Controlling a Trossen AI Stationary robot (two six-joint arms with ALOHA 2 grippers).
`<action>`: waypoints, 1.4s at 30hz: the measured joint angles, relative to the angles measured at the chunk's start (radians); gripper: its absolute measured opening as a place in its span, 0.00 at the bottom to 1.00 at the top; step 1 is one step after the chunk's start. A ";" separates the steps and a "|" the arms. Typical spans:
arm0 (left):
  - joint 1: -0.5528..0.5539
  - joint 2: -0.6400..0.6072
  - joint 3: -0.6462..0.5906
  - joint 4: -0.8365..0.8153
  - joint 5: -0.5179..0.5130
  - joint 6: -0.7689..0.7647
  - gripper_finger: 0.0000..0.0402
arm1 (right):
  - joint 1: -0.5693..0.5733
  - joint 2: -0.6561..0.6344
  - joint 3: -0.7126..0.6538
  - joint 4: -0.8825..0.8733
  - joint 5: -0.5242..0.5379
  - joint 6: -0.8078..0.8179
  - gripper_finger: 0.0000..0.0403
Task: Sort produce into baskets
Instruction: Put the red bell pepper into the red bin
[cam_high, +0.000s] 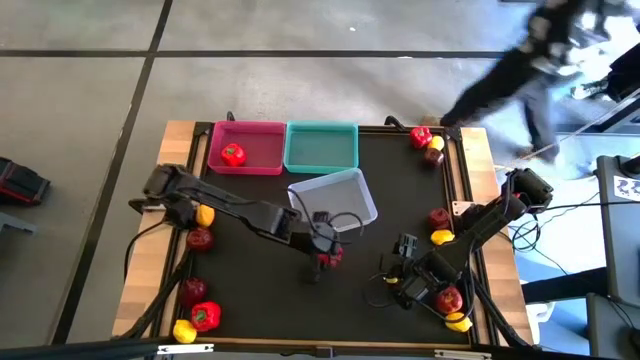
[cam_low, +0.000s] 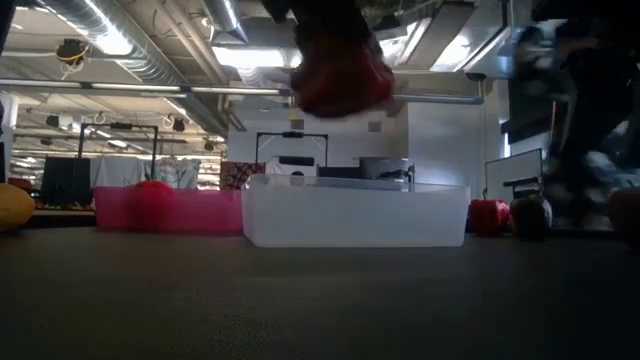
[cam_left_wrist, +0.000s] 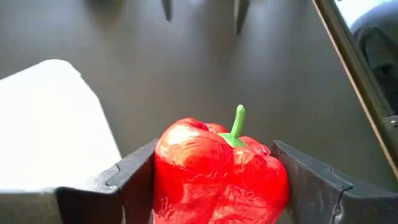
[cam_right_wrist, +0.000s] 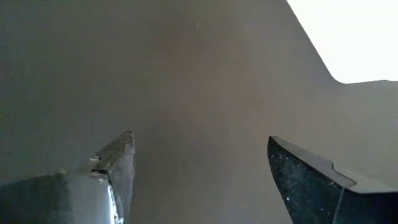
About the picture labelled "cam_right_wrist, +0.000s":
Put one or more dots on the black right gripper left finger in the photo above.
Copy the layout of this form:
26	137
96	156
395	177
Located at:
62	199

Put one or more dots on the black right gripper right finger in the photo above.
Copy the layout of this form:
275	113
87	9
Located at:
326	199

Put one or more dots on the black table mat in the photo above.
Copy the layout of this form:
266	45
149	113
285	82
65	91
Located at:
186	77

